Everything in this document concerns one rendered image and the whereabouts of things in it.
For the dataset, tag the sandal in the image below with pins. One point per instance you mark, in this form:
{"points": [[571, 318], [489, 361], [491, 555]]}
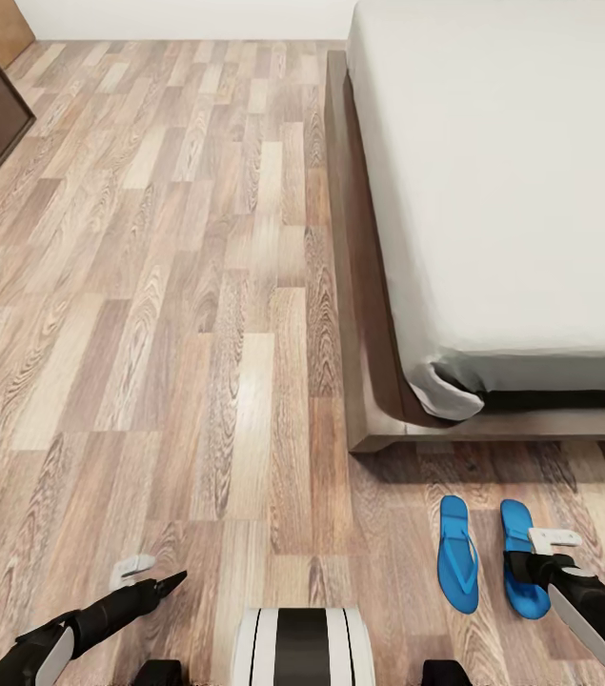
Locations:
{"points": [[456, 568], [528, 600]]}

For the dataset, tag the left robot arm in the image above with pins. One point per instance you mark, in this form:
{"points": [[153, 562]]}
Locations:
{"points": [[43, 652]]}

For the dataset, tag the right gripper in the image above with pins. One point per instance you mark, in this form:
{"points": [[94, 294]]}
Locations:
{"points": [[526, 567]]}

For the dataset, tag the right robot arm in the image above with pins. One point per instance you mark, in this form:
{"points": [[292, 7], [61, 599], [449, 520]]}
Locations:
{"points": [[576, 594]]}

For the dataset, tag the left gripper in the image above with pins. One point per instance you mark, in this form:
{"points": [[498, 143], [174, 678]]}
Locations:
{"points": [[126, 604]]}

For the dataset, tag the bed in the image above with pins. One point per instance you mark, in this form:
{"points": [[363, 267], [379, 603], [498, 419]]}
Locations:
{"points": [[465, 142]]}

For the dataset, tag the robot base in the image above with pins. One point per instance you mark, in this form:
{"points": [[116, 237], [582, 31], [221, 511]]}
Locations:
{"points": [[167, 672]]}

